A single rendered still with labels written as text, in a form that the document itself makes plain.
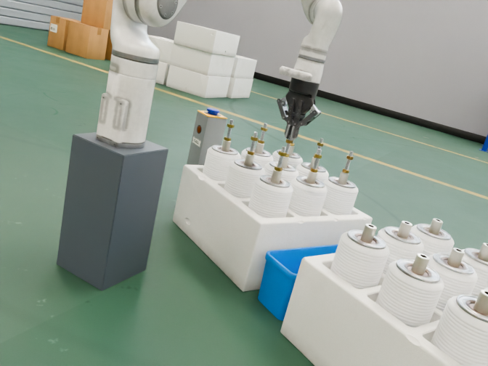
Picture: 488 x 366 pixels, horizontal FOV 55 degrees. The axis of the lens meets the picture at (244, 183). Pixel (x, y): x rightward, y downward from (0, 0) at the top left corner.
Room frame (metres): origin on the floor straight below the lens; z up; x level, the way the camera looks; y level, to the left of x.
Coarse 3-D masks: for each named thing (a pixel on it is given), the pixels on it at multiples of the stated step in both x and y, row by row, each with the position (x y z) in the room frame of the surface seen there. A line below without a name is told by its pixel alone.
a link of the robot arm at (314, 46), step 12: (324, 0) 1.22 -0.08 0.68; (336, 0) 1.22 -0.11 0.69; (324, 12) 1.20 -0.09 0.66; (336, 12) 1.21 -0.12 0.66; (324, 24) 1.21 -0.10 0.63; (336, 24) 1.22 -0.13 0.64; (312, 36) 1.22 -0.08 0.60; (324, 36) 1.22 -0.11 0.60; (300, 48) 1.26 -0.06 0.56; (312, 48) 1.22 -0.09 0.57; (324, 48) 1.23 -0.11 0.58; (324, 60) 1.24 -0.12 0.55
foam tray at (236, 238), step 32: (192, 192) 1.23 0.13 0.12; (224, 192) 1.13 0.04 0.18; (192, 224) 1.20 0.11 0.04; (224, 224) 1.09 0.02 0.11; (256, 224) 0.99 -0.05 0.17; (288, 224) 1.04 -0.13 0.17; (320, 224) 1.10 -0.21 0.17; (352, 224) 1.18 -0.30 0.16; (224, 256) 1.06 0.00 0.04; (256, 256) 0.99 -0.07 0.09; (256, 288) 1.01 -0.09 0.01
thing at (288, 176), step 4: (268, 164) 1.25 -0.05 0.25; (264, 168) 1.25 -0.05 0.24; (268, 168) 1.23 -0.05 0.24; (272, 168) 1.22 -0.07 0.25; (268, 172) 1.22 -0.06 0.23; (284, 172) 1.21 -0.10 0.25; (288, 172) 1.22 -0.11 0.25; (292, 172) 1.22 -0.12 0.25; (296, 172) 1.24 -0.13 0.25; (284, 176) 1.21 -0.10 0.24; (288, 176) 1.21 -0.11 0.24; (292, 176) 1.22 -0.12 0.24; (296, 176) 1.24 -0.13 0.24; (288, 180) 1.21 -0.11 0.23
